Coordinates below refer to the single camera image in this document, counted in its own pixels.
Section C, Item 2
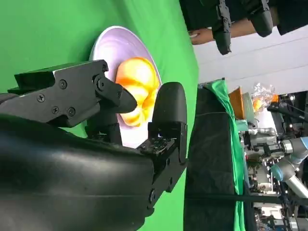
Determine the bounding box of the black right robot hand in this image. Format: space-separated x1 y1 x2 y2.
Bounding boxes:
0 59 189 231

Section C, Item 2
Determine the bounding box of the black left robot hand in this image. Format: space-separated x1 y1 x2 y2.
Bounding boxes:
202 0 274 56

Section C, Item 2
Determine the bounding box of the orange and white bread roll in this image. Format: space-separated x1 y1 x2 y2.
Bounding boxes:
115 57 161 127

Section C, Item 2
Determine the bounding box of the person's hand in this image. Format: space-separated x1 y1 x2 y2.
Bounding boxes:
189 28 216 46

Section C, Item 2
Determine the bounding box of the green cloth on workshop desk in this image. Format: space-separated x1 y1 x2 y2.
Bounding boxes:
206 79 246 231

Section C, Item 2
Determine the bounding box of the orange wooden box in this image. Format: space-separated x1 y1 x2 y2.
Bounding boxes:
228 86 245 120

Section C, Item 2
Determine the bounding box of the clear plastic bag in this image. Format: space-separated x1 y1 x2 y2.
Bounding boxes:
251 82 280 113

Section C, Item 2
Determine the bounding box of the lilac plate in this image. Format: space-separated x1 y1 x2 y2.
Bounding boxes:
89 26 162 149

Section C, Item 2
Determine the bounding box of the black curtain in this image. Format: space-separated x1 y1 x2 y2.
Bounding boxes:
184 83 256 231

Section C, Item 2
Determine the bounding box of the green table cloth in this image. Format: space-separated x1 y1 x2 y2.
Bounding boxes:
0 0 200 231

